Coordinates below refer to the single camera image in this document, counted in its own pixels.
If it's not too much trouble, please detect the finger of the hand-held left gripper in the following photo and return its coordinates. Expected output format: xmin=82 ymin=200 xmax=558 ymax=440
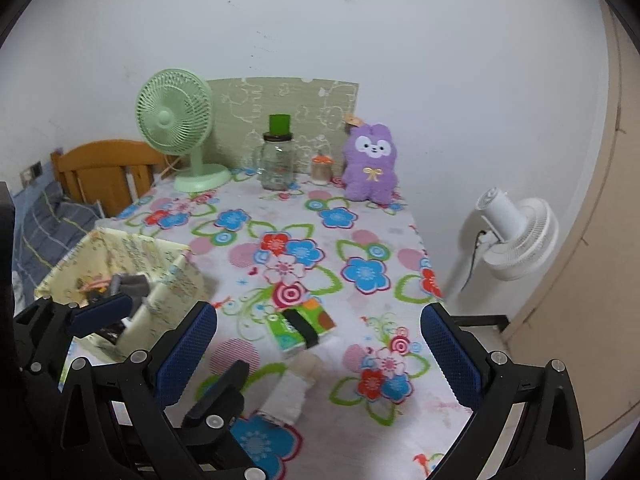
xmin=14 ymin=294 xmax=134 ymax=384
xmin=181 ymin=360 xmax=267 ymax=480

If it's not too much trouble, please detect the green tissue packet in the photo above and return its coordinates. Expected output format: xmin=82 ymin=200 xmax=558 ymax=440
xmin=265 ymin=297 xmax=337 ymax=360

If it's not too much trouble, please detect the white cloth on bed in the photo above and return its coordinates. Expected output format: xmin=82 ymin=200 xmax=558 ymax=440
xmin=11 ymin=270 xmax=26 ymax=311

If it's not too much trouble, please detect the white floor fan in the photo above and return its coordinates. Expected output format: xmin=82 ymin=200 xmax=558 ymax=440
xmin=445 ymin=186 xmax=559 ymax=306

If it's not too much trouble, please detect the green desk fan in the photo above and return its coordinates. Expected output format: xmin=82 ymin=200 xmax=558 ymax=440
xmin=135 ymin=68 xmax=232 ymax=193

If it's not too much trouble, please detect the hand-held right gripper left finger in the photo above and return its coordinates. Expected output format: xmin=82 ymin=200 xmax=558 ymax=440
xmin=52 ymin=302 xmax=218 ymax=480

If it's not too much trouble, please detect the beige wooden cabinet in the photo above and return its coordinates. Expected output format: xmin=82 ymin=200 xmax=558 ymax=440
xmin=500 ymin=0 xmax=640 ymax=456

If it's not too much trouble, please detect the grey cloth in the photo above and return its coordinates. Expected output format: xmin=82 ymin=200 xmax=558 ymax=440
xmin=107 ymin=273 xmax=151 ymax=306

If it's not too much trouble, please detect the small jar with orange lid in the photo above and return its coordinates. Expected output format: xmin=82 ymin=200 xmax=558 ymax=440
xmin=311 ymin=152 xmax=335 ymax=186

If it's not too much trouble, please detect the blue plaid pillow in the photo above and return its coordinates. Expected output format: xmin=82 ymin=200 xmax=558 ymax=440
xmin=12 ymin=180 xmax=108 ymax=281

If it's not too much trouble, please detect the yellow printed fabric storage box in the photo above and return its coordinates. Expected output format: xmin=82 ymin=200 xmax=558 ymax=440
xmin=34 ymin=226 xmax=208 ymax=361

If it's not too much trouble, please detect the black hair band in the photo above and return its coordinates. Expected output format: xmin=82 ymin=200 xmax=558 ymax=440
xmin=281 ymin=308 xmax=321 ymax=348

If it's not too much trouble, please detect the wooden bed headboard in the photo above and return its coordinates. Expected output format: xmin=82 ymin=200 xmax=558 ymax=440
xmin=50 ymin=140 xmax=181 ymax=218

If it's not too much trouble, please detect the purple plush bunny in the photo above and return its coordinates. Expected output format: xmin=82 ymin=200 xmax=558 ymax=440
xmin=341 ymin=121 xmax=401 ymax=206

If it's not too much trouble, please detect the black fan cable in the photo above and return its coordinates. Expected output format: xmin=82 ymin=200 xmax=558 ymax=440
xmin=460 ymin=230 xmax=488 ymax=292

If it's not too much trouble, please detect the glass jar mug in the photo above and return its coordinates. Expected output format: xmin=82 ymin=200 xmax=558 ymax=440
xmin=256 ymin=131 xmax=296 ymax=191

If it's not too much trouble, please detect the floral tablecloth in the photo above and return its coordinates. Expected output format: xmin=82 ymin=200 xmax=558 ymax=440
xmin=60 ymin=167 xmax=481 ymax=480

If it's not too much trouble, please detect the green patterned back board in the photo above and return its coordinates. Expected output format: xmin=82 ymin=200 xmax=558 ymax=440
xmin=206 ymin=77 xmax=361 ymax=181

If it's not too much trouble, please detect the white cloth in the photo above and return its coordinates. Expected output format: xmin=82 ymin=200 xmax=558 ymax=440
xmin=260 ymin=355 xmax=323 ymax=426
xmin=11 ymin=270 xmax=26 ymax=311

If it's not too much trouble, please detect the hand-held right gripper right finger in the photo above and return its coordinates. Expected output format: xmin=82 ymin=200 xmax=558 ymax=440
xmin=421 ymin=303 xmax=587 ymax=480

